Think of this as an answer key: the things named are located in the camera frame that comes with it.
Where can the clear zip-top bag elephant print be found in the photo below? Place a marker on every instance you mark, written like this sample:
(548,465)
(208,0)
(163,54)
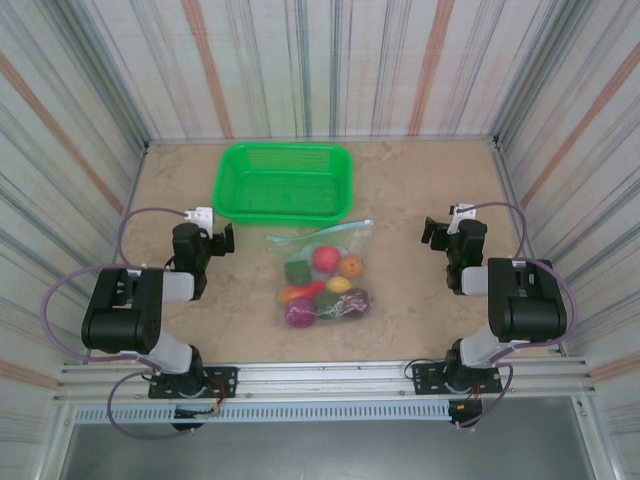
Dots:
(300,247)

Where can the green toy vegetable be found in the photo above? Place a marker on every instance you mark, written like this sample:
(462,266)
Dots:
(296,272)
(327,303)

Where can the green plastic mesh basket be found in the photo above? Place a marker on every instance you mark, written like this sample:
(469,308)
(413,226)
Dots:
(285,185)

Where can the red orange toy pepper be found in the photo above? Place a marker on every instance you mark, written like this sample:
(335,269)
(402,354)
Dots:
(300,292)

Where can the orange toy fruit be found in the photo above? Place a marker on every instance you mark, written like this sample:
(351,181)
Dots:
(351,266)

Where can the red toy apple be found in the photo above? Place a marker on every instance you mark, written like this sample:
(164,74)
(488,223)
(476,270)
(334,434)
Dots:
(326,258)

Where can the purple toy cabbage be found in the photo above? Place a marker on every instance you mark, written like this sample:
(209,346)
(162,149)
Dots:
(300,314)

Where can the dark red toy fruit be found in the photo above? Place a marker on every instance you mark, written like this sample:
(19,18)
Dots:
(355,300)

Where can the yellow toy lemon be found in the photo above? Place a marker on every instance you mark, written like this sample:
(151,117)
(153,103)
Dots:
(338,285)

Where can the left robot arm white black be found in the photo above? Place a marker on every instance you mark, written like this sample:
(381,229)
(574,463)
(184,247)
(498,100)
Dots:
(120,325)

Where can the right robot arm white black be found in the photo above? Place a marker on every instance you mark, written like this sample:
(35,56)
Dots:
(530,315)

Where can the black connector block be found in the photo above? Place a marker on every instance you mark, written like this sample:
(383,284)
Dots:
(470,412)
(187,426)

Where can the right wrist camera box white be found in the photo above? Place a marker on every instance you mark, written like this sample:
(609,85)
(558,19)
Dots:
(457,220)

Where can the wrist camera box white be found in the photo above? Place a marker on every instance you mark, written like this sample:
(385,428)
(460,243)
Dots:
(202,216)
(457,220)

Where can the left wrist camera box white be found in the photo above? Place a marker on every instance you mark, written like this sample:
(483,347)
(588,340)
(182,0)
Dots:
(202,216)

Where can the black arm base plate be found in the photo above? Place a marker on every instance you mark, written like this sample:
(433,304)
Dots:
(225,382)
(425,377)

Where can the aluminium mounting rail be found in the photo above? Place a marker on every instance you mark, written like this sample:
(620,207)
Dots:
(325,380)

